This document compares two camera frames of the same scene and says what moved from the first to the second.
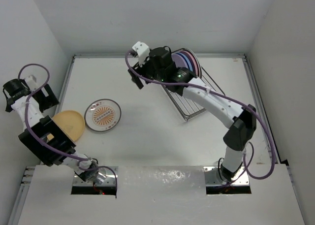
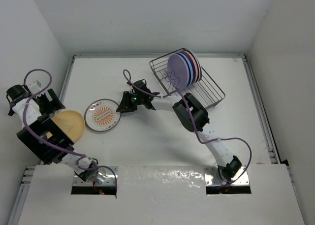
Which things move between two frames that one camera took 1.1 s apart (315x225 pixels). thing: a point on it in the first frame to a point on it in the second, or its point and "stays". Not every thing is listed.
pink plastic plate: [193, 61] stays
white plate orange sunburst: [102, 114] stays
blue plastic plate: [187, 60] stays
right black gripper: [141, 70] to [126, 106]
